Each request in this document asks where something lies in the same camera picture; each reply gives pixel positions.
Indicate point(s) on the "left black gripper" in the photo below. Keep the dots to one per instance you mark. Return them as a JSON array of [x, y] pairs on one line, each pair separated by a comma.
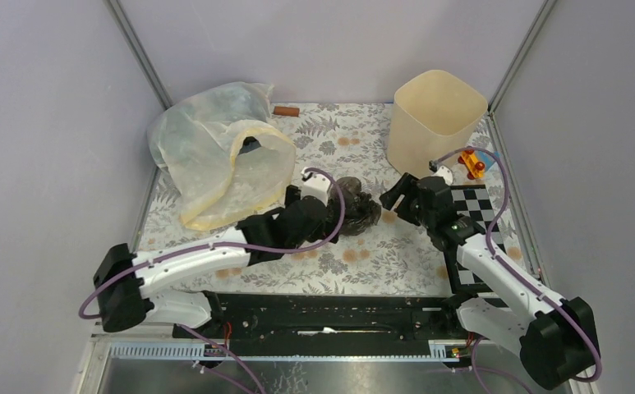
[[324, 231]]

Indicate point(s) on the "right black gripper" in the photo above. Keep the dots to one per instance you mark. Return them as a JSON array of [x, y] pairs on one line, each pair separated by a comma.
[[407, 185]]

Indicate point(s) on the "dark trash bag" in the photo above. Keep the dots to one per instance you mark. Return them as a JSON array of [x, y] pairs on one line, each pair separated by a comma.
[[361, 210]]

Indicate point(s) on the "beige plastic trash bin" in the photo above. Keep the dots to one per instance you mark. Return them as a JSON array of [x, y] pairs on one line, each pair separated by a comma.
[[432, 114]]

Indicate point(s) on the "translucent white plastic bag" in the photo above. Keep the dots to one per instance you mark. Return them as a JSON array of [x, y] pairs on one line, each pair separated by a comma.
[[223, 153]]

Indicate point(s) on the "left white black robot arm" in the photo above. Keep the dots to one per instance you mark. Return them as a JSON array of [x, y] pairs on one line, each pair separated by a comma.
[[133, 288]]

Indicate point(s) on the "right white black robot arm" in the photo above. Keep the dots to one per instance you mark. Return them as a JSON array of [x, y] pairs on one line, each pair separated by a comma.
[[554, 338]]

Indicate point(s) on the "black white checkerboard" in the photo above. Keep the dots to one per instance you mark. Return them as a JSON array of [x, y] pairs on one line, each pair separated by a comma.
[[472, 201]]

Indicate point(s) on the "orange red toy car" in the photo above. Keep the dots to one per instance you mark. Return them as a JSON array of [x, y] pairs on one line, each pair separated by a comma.
[[475, 167]]

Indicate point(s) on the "floral patterned table mat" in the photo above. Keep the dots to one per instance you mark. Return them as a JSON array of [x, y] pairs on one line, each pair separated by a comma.
[[392, 258]]

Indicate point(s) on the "blue paper piece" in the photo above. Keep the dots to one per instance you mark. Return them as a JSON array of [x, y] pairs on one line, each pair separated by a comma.
[[489, 159]]

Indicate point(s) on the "brown cylinder stick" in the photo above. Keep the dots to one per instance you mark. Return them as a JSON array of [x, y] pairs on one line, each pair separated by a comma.
[[286, 111]]

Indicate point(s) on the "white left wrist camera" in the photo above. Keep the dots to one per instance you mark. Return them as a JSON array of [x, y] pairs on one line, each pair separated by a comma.
[[315, 185]]

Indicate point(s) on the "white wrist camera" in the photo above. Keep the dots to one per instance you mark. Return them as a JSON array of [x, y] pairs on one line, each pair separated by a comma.
[[442, 171], [315, 185]]

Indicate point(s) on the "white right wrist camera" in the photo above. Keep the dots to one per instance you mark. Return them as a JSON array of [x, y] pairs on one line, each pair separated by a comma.
[[442, 171]]

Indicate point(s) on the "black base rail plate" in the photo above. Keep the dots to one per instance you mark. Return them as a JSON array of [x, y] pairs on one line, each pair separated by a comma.
[[334, 323]]

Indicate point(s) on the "grey slotted cable duct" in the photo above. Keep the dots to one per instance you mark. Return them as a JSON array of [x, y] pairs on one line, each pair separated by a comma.
[[193, 351]]

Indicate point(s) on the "right aluminium frame post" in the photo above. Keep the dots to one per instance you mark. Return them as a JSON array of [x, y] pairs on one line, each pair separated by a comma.
[[520, 56]]

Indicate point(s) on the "aluminium frame post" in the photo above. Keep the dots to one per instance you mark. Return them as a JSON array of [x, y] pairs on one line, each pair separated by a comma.
[[520, 56], [137, 47]]

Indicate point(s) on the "left aluminium frame post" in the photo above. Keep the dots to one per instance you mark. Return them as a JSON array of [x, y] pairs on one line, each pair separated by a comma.
[[137, 47]]

